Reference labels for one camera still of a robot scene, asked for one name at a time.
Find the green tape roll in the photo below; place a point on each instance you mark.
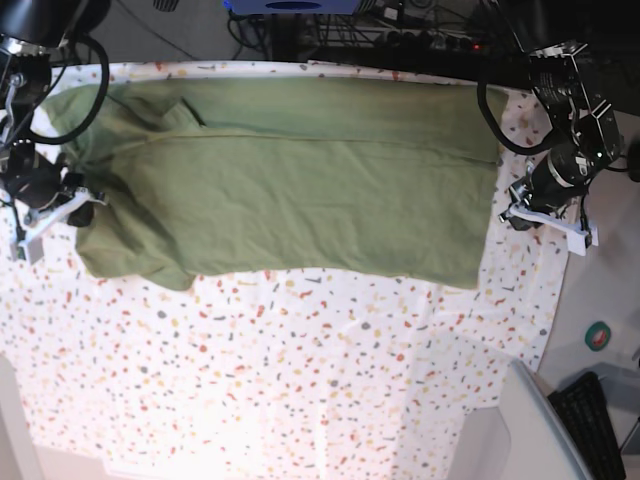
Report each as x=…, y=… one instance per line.
x=598, y=336

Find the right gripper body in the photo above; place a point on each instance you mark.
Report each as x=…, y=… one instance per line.
x=28, y=176

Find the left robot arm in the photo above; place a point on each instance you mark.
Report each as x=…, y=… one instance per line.
x=582, y=142

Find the black keyboard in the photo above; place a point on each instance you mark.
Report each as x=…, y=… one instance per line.
x=582, y=409

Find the terrazzo pattern tablecloth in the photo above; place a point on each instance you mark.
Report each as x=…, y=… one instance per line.
x=306, y=373

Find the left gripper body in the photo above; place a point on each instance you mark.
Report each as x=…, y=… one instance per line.
x=562, y=175

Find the blue box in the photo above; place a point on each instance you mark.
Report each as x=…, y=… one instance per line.
x=267, y=7

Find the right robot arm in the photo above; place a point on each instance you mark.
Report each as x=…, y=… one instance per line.
x=31, y=32

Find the green t-shirt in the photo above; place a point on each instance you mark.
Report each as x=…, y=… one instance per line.
x=208, y=177

